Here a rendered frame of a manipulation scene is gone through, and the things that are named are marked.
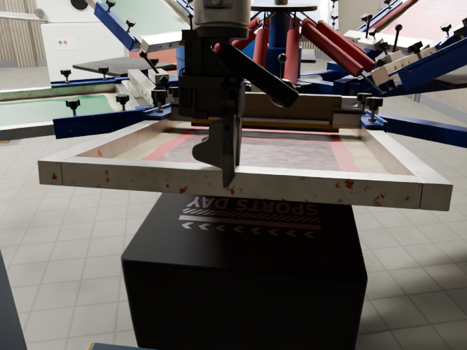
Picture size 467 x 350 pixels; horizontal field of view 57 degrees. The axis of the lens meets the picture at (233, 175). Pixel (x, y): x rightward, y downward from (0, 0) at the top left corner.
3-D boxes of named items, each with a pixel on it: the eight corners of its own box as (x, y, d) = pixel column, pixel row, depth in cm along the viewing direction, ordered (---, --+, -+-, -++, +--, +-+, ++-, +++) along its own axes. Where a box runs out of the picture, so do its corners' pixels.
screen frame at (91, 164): (449, 212, 57) (454, 184, 56) (39, 185, 64) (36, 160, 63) (362, 128, 132) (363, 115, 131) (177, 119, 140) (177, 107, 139)
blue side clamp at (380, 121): (384, 151, 103) (388, 121, 102) (363, 149, 104) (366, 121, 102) (365, 132, 132) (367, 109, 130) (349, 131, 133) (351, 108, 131)
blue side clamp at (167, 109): (161, 139, 111) (160, 112, 109) (142, 138, 111) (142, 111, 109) (189, 123, 139) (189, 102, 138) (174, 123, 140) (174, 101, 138)
